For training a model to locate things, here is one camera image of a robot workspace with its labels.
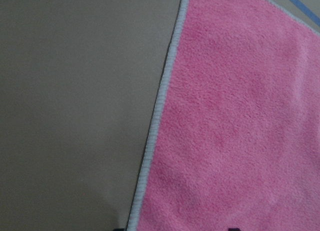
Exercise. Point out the pink and grey towel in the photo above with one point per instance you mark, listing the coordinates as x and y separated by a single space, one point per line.
234 141

